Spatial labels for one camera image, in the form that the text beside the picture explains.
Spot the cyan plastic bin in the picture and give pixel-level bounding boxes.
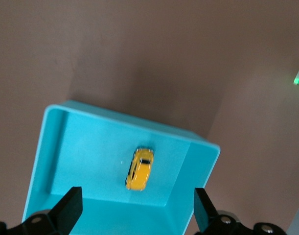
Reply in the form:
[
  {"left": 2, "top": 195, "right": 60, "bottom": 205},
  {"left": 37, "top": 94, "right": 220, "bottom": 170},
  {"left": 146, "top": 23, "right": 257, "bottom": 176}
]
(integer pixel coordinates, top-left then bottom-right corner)
[{"left": 21, "top": 99, "right": 221, "bottom": 235}]

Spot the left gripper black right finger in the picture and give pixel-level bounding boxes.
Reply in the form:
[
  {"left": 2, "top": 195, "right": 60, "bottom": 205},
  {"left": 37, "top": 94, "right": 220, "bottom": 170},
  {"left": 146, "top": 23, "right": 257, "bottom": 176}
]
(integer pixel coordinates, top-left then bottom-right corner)
[{"left": 193, "top": 187, "right": 287, "bottom": 235}]

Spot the yellow beetle toy car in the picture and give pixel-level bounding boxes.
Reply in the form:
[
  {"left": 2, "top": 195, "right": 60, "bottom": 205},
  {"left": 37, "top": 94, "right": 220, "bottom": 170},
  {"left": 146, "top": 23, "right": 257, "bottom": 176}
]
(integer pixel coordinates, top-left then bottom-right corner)
[{"left": 125, "top": 146, "right": 155, "bottom": 191}]

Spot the brown table cover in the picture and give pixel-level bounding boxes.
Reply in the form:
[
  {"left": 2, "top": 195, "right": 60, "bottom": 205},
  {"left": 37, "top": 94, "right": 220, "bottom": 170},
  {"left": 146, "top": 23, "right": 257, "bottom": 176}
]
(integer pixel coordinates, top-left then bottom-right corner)
[{"left": 0, "top": 0, "right": 299, "bottom": 235}]

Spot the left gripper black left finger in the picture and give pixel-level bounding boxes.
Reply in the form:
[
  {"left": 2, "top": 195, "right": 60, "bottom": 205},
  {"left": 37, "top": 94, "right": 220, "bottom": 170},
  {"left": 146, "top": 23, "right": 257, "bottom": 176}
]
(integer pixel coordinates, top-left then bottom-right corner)
[{"left": 0, "top": 186, "right": 83, "bottom": 235}]

